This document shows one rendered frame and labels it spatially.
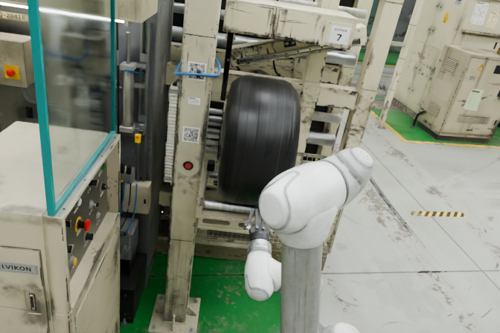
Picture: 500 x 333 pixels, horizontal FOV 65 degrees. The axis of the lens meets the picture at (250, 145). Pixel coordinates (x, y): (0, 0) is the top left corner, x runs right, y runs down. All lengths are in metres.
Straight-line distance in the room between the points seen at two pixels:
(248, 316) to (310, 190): 1.82
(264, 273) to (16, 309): 0.78
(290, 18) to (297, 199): 1.17
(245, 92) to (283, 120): 0.20
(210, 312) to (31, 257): 1.51
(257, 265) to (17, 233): 0.74
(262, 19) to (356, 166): 1.07
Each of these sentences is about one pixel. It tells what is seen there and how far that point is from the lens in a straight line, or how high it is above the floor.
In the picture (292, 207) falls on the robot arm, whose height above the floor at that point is 1.51.
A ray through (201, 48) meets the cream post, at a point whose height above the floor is 1.61.
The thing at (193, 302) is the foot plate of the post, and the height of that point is 0.01.
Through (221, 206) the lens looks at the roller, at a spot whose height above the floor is 0.91.
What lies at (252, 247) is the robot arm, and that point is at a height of 1.02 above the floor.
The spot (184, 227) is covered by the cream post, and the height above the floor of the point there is 0.71.
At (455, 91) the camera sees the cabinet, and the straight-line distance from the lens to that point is 5.99.
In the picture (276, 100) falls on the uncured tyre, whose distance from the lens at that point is 1.63.
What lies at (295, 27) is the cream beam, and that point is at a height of 1.71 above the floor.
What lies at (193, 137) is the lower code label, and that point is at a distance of 1.77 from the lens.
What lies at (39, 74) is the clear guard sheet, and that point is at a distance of 1.02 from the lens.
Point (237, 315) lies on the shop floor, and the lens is 2.62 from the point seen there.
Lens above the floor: 1.97
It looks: 26 degrees down
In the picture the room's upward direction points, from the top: 9 degrees clockwise
